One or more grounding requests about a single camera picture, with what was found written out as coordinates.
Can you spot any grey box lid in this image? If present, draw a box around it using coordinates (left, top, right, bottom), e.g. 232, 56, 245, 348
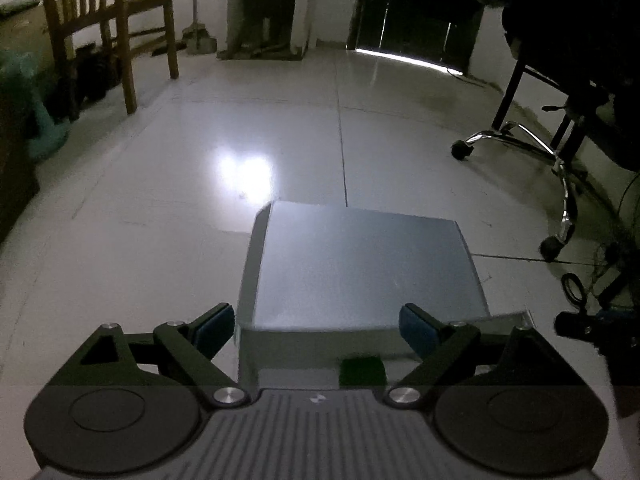
236, 202, 488, 333

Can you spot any open white cardboard box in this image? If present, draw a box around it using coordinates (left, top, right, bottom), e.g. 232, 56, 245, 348
236, 309, 536, 396

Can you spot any office chair chrome base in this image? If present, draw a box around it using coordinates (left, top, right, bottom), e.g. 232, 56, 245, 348
450, 120, 582, 263

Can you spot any broom with dustpan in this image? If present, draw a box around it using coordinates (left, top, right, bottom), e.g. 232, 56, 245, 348
182, 0, 217, 55

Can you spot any teal floor fan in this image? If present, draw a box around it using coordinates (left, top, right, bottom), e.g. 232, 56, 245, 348
1, 49, 70, 164

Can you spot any white fireplace surround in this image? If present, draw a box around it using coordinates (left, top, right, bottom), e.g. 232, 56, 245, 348
216, 0, 311, 61

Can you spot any wooden slat-back chair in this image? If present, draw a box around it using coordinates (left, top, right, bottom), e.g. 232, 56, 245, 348
42, 0, 179, 119

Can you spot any black coiled cable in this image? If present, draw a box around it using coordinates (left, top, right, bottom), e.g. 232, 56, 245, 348
560, 271, 591, 311

